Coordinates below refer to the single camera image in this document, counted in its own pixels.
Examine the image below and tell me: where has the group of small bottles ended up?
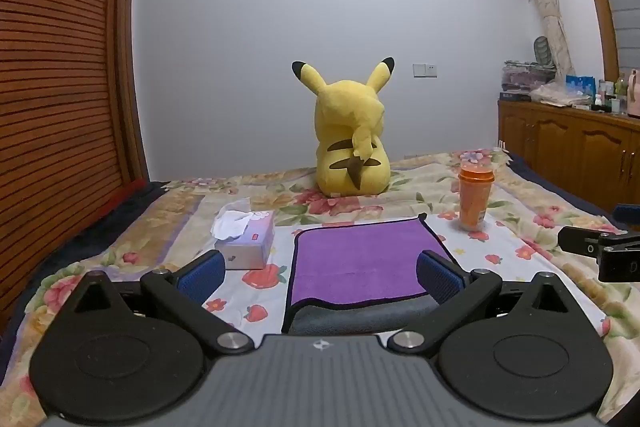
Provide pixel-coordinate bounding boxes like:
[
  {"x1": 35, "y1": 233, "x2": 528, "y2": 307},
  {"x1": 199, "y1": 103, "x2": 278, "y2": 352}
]
[{"x1": 591, "y1": 74, "x2": 629, "y2": 116}]

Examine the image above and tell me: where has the pink kettle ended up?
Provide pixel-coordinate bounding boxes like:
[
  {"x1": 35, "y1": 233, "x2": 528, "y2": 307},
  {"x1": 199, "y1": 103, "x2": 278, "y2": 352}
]
[{"x1": 626, "y1": 69, "x2": 640, "y2": 117}]

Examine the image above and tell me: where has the floral bed sheet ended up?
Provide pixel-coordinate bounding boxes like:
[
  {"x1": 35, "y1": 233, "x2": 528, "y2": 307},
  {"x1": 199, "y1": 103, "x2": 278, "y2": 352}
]
[{"x1": 0, "y1": 149, "x2": 640, "y2": 427}]

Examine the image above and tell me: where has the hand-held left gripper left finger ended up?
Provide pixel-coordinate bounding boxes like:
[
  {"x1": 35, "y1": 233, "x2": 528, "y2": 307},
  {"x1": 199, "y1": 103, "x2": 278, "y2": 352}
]
[{"x1": 74, "y1": 250, "x2": 254, "y2": 354}]

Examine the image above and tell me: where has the wooden louvered wardrobe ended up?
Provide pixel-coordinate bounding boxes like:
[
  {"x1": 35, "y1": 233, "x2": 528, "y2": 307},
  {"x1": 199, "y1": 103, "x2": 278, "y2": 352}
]
[{"x1": 0, "y1": 0, "x2": 151, "y2": 323}]

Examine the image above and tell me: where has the purple tissue box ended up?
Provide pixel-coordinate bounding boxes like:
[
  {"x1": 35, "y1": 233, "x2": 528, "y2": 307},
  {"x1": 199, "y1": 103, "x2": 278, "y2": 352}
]
[{"x1": 210, "y1": 199, "x2": 276, "y2": 270}]

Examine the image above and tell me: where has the wooden cabinet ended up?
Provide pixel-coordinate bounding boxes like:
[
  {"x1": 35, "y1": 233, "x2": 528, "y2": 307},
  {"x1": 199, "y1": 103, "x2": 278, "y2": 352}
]
[{"x1": 497, "y1": 99, "x2": 640, "y2": 214}]

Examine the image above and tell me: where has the purple towel with black edging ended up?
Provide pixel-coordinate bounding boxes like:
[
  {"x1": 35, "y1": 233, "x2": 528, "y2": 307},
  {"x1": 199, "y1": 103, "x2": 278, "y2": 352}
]
[{"x1": 281, "y1": 213, "x2": 463, "y2": 336}]

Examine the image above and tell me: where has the blue printed box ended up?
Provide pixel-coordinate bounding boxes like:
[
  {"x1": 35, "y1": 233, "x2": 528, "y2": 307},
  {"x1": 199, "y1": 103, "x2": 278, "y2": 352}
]
[{"x1": 565, "y1": 74, "x2": 597, "y2": 100}]

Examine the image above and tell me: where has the yellow plush toy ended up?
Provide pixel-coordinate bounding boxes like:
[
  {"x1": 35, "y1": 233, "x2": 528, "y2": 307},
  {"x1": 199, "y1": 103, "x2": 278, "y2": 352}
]
[{"x1": 292, "y1": 57, "x2": 396, "y2": 197}]

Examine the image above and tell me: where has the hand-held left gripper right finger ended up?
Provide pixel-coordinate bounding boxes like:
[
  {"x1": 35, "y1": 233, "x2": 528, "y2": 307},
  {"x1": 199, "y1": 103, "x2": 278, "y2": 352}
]
[{"x1": 388, "y1": 249, "x2": 574, "y2": 354}]

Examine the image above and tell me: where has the clear bag of bedding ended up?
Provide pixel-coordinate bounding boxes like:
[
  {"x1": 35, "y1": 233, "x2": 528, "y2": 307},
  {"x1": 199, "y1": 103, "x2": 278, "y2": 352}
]
[{"x1": 501, "y1": 60, "x2": 557, "y2": 94}]

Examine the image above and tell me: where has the orange plastic cup with lid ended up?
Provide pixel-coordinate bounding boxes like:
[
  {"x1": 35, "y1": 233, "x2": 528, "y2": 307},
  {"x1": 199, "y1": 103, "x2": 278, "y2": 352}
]
[{"x1": 458, "y1": 160, "x2": 496, "y2": 230}]

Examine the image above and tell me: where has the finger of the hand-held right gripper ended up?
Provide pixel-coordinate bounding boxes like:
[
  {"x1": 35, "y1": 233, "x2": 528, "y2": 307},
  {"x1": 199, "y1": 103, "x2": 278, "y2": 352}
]
[
  {"x1": 613, "y1": 203, "x2": 640, "y2": 226},
  {"x1": 557, "y1": 225, "x2": 640, "y2": 283}
]

